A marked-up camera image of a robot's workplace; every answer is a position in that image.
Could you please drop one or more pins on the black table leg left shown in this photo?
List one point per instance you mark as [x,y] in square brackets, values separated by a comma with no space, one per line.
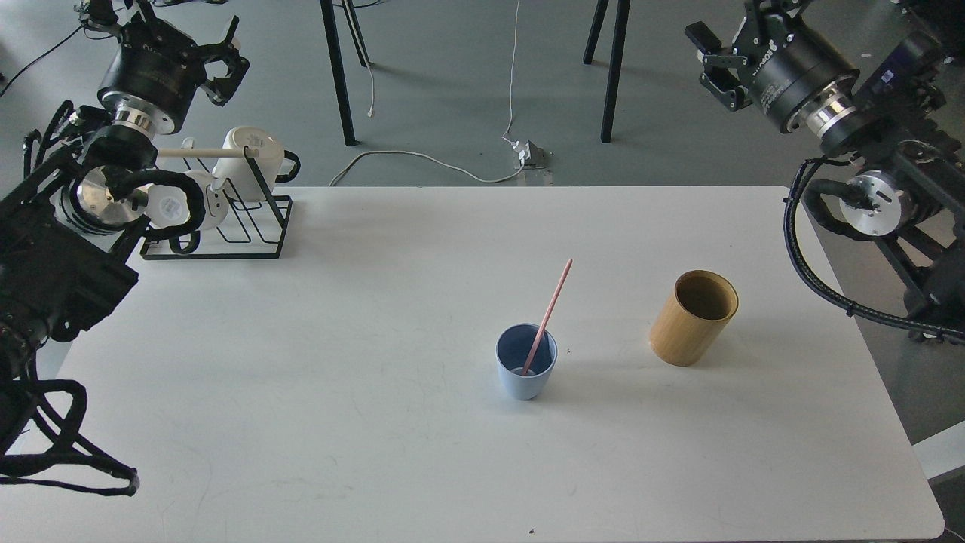
[333,46]

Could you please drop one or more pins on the black table leg right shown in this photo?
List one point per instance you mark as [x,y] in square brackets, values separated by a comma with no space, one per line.
[615,68]

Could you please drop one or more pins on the blue cup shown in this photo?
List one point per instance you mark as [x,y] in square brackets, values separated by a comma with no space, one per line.
[526,356]

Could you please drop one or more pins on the floor power socket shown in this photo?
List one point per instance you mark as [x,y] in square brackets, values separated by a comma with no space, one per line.
[528,156]

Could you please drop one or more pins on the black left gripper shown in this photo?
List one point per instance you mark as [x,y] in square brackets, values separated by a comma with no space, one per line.
[160,78]

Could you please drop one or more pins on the bamboo cylinder holder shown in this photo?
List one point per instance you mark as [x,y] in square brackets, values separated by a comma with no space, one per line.
[700,306]

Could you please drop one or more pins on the pink chopstick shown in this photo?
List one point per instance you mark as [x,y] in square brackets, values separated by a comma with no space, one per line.
[546,318]

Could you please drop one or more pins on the black table leg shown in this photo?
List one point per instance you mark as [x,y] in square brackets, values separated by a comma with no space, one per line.
[333,46]
[615,68]

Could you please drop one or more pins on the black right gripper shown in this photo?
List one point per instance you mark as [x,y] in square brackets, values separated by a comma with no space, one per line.
[776,62]

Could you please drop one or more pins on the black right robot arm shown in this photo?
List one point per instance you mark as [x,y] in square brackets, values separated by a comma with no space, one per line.
[887,174]

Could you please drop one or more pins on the black wire mug rack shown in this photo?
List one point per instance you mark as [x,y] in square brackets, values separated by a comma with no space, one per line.
[232,227]

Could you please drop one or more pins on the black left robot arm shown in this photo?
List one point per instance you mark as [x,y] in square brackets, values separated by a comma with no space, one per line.
[90,191]

